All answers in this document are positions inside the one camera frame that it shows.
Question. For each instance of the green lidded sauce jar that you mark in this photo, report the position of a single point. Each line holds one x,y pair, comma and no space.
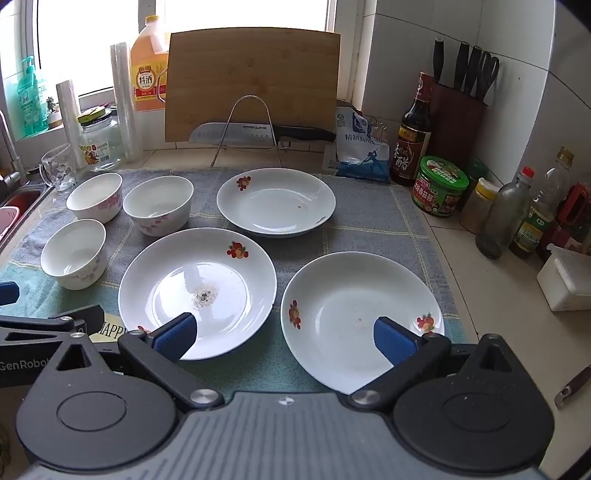
438,194

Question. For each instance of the oil bottle yellow green label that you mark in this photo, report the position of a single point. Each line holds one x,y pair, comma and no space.
528,233

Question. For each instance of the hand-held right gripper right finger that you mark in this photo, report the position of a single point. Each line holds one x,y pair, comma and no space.
392,341

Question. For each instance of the small green lid jar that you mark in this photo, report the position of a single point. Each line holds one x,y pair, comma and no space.
478,170

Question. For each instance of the clear bottle yellow cap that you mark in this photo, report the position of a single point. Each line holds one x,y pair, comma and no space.
559,177

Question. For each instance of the red plastic basin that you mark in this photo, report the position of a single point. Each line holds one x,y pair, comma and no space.
18,201

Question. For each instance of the yellow lid spice jar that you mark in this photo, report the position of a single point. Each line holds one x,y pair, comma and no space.
478,207

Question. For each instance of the blue white salt bag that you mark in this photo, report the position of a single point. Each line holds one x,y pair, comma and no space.
364,157

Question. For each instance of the glass jar yellow lid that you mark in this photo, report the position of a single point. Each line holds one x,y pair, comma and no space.
104,147

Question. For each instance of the yellow cooking wine jug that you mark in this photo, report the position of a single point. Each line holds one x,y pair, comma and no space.
145,69

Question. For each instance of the white bowl pink floral print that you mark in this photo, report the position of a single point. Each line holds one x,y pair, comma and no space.
157,203
74,251
92,194

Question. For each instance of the red labelled bottle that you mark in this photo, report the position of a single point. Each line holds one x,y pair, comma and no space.
575,212

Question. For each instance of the white plastic box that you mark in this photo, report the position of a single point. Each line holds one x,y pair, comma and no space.
565,286

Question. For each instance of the bunch of binder clips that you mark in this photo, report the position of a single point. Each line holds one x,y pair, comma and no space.
378,128

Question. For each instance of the tall plastic wrap roll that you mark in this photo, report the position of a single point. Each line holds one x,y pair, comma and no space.
124,101

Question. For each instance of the green dish soap bottle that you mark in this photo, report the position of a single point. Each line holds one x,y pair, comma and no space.
30,101

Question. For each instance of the grey checked dish towel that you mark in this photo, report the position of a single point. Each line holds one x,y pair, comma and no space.
369,217

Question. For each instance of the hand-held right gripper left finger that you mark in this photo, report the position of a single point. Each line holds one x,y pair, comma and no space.
178,334

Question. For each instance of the clear glass mug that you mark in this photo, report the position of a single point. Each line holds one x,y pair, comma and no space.
60,168

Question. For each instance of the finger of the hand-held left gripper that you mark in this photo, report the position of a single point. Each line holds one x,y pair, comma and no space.
78,318
8,293

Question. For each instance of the metal faucet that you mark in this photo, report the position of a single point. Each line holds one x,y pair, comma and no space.
7,147

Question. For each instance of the dark vinegar bottle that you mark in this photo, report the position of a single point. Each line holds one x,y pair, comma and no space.
411,147

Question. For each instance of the clear bottle red cap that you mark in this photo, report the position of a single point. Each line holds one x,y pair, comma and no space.
503,221

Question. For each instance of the dark red knife block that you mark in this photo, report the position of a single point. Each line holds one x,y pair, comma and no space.
457,124

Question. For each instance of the bamboo cutting board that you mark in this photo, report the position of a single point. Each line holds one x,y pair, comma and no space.
254,69

